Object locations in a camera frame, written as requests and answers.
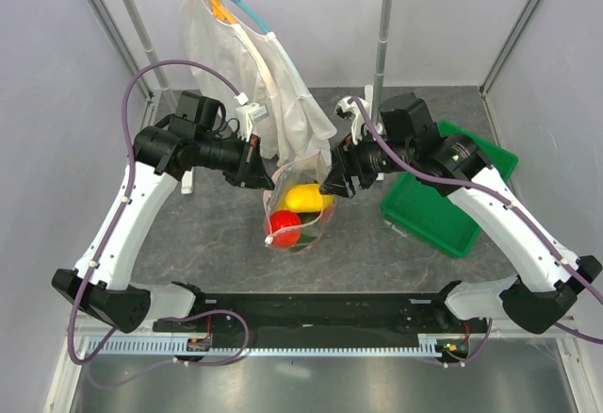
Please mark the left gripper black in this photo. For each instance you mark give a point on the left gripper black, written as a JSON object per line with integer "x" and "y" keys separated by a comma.
{"x": 250, "y": 172}

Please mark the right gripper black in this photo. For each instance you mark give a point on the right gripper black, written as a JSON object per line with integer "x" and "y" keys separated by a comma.
{"x": 348, "y": 161}

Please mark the yellow toy mango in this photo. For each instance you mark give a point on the yellow toy mango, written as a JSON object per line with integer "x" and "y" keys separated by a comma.
{"x": 307, "y": 198}

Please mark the dark green toy avocado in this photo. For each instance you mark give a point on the dark green toy avocado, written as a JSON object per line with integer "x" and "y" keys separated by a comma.
{"x": 310, "y": 231}

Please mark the clear zip top bag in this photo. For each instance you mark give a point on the clear zip top bag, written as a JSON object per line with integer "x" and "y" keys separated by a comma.
{"x": 308, "y": 170}

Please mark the red toy tomato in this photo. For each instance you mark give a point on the red toy tomato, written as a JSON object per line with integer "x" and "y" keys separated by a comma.
{"x": 284, "y": 229}

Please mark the yellow toy banana bunch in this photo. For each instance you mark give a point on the yellow toy banana bunch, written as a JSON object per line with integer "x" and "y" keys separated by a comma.
{"x": 281, "y": 203}

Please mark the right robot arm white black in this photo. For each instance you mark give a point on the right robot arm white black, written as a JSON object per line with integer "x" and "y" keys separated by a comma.
{"x": 549, "y": 277}

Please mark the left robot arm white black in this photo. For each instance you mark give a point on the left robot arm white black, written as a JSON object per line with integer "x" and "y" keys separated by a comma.
{"x": 100, "y": 282}

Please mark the green plastic tray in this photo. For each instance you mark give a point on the green plastic tray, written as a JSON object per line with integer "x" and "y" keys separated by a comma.
{"x": 426, "y": 214}

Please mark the white garment on hanger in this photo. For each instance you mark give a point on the white garment on hanger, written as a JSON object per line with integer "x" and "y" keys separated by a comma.
{"x": 295, "y": 126}

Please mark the teal clothes hanger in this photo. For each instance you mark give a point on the teal clothes hanger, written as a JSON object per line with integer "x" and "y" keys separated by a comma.
{"x": 259, "y": 22}

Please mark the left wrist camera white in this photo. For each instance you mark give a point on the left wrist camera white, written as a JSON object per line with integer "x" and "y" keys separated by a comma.
{"x": 249, "y": 115}

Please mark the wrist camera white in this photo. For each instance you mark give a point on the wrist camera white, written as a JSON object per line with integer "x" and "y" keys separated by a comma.
{"x": 249, "y": 115}
{"x": 348, "y": 108}

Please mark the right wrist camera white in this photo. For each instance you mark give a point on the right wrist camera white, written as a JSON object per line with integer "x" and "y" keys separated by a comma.
{"x": 348, "y": 108}

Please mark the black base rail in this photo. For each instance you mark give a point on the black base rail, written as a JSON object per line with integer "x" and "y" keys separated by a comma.
{"x": 321, "y": 321}

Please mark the white cable duct strip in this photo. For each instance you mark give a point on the white cable duct strip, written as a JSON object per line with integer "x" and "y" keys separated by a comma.
{"x": 189, "y": 347}

